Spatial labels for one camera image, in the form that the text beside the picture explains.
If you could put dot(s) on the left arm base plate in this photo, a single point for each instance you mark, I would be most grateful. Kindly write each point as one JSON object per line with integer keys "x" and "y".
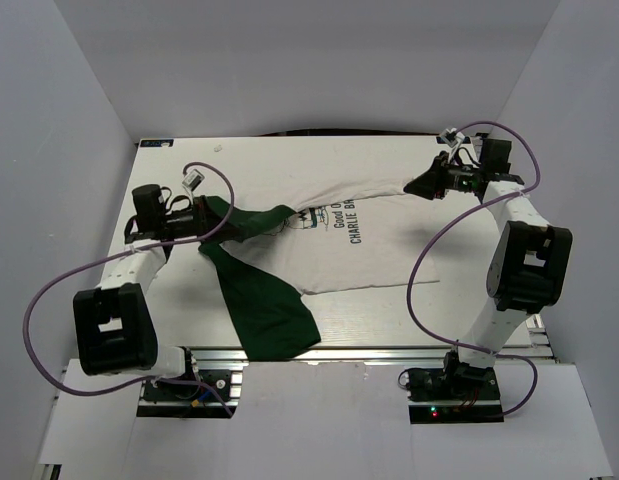
{"x": 165, "y": 400}

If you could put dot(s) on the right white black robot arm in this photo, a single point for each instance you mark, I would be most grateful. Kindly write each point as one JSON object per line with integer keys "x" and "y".
{"x": 526, "y": 273}

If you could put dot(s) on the white green raglan t-shirt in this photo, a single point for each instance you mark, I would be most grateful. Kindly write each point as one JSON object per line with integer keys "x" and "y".
{"x": 278, "y": 246}

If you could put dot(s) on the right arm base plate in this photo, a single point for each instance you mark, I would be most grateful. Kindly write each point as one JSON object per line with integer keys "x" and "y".
{"x": 436, "y": 398}

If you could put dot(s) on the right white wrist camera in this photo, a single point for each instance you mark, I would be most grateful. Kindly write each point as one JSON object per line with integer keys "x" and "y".
{"x": 453, "y": 139}

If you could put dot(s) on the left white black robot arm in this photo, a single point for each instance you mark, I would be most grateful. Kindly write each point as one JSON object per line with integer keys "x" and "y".
{"x": 114, "y": 328}

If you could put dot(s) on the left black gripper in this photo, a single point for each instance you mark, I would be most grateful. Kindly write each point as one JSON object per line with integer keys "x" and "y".
{"x": 203, "y": 221}

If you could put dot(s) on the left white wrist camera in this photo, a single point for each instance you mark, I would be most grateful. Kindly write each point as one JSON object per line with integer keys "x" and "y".
{"x": 192, "y": 179}

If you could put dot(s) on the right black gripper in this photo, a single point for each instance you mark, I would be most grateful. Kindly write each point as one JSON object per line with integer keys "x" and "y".
{"x": 434, "y": 180}

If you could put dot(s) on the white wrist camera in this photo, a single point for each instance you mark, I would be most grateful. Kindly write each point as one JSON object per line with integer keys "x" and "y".
{"x": 192, "y": 179}
{"x": 453, "y": 139}

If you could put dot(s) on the left blue table label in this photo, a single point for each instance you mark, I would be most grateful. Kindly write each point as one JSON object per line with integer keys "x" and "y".
{"x": 156, "y": 143}

